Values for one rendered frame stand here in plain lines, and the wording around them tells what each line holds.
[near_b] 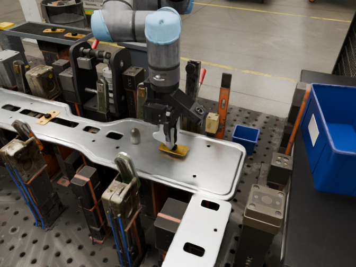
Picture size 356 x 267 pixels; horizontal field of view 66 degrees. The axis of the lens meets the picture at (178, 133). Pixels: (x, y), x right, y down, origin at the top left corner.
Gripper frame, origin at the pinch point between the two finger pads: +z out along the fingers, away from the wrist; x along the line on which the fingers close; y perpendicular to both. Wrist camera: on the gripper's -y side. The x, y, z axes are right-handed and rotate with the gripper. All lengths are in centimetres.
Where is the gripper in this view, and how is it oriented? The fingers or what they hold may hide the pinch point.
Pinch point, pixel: (174, 144)
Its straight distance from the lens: 79.3
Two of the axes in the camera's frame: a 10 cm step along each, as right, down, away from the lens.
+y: -9.3, -2.3, 2.9
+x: -3.7, 5.9, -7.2
